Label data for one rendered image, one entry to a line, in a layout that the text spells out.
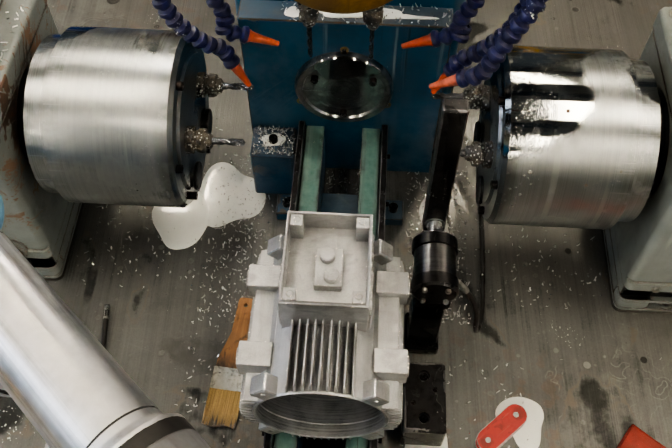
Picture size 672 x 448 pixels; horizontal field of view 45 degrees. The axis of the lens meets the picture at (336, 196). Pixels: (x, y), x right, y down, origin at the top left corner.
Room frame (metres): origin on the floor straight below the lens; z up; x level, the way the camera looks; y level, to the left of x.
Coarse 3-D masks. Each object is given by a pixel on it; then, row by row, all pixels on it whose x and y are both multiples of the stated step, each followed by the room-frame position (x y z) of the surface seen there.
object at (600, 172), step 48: (528, 48) 0.77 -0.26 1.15; (576, 48) 0.78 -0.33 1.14; (432, 96) 0.76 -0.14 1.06; (480, 96) 0.75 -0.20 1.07; (528, 96) 0.67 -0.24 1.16; (576, 96) 0.67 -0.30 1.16; (624, 96) 0.67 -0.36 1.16; (480, 144) 0.66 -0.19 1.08; (528, 144) 0.62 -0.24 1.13; (576, 144) 0.62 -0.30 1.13; (624, 144) 0.62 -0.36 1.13; (480, 192) 0.64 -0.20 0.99; (528, 192) 0.58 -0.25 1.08; (576, 192) 0.58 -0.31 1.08; (624, 192) 0.58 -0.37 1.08
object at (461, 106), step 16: (448, 112) 0.58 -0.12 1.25; (464, 112) 0.57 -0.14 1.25; (448, 128) 0.57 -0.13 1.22; (464, 128) 0.57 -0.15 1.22; (448, 144) 0.57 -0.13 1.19; (432, 160) 0.59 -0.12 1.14; (448, 160) 0.57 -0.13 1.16; (432, 176) 0.58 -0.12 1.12; (448, 176) 0.57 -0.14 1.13; (432, 192) 0.58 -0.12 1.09; (448, 192) 0.57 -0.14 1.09; (432, 208) 0.58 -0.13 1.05; (448, 208) 0.57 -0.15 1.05; (432, 224) 0.57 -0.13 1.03
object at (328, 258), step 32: (288, 224) 0.49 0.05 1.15; (320, 224) 0.51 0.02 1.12; (352, 224) 0.50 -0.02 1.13; (288, 256) 0.47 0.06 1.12; (320, 256) 0.46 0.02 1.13; (352, 256) 0.47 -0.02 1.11; (288, 288) 0.41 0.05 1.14; (320, 288) 0.42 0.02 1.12; (352, 288) 0.43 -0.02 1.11; (288, 320) 0.39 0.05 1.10; (320, 320) 0.39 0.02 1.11; (352, 320) 0.39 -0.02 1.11
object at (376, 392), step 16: (272, 240) 0.51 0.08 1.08; (272, 256) 0.49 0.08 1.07; (384, 256) 0.48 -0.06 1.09; (256, 384) 0.32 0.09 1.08; (272, 384) 0.32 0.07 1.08; (368, 384) 0.32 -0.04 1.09; (384, 384) 0.32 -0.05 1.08; (368, 400) 0.31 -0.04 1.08; (384, 400) 0.31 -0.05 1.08; (272, 432) 0.31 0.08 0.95
